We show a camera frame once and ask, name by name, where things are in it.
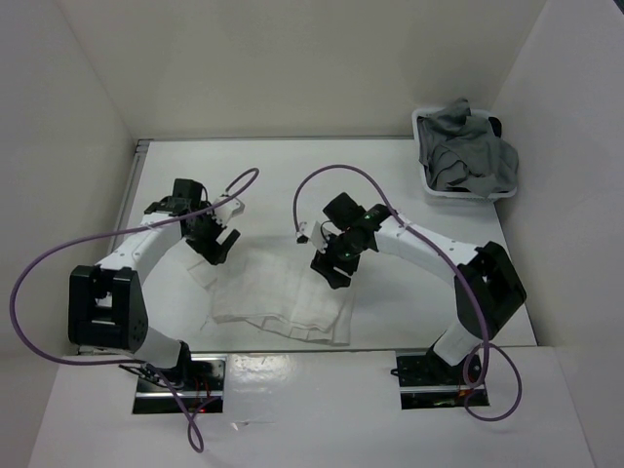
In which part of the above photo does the grey skirt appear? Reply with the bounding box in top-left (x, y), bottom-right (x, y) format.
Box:
top-left (413, 97), bottom-right (520, 199)

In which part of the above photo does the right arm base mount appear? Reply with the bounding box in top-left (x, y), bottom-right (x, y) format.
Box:
top-left (390, 350), bottom-right (489, 410)

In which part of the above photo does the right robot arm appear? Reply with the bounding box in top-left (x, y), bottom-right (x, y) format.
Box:
top-left (298, 193), bottom-right (527, 383)

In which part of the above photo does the purple cable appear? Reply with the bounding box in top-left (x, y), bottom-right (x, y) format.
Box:
top-left (292, 164), bottom-right (525, 421)
top-left (10, 167), bottom-right (261, 453)

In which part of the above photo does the white laundry basket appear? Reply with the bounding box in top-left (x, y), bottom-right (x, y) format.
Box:
top-left (411, 106), bottom-right (518, 203)

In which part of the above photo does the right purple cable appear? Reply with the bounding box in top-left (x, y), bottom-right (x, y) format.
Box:
top-left (292, 164), bottom-right (525, 421)

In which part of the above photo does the white pleated skirt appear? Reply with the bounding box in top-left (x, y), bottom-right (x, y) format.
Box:
top-left (183, 238), bottom-right (355, 346)

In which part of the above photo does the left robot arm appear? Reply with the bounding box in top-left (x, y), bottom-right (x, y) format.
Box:
top-left (68, 178), bottom-right (245, 390)

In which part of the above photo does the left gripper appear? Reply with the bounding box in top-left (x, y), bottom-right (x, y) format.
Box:
top-left (185, 202), bottom-right (240, 265)

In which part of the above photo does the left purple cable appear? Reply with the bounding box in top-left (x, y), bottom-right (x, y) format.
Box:
top-left (10, 167), bottom-right (261, 453)

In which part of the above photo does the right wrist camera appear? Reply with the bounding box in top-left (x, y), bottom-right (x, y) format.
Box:
top-left (296, 221), bottom-right (330, 254)

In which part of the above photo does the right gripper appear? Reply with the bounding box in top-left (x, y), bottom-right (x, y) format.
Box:
top-left (310, 228), bottom-right (366, 290)

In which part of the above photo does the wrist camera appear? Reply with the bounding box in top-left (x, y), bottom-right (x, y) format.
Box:
top-left (296, 221), bottom-right (330, 254)
top-left (212, 194), bottom-right (245, 227)

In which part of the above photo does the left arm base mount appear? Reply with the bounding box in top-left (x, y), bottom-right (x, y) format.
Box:
top-left (119, 358), bottom-right (226, 415)

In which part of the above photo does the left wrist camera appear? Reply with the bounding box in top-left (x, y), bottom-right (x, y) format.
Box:
top-left (212, 194), bottom-right (245, 227)

